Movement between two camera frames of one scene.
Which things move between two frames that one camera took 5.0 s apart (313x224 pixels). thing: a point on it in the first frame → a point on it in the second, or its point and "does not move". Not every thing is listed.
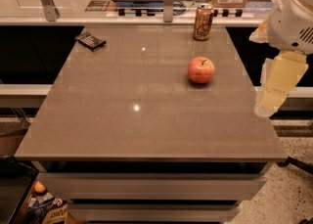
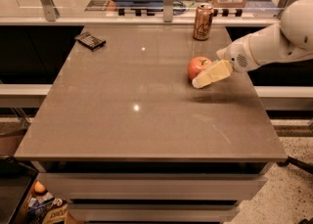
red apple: [201, 69] does not move
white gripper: [290, 25] → [235, 56]
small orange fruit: [39, 187] does not move
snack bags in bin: [44, 208] does not move
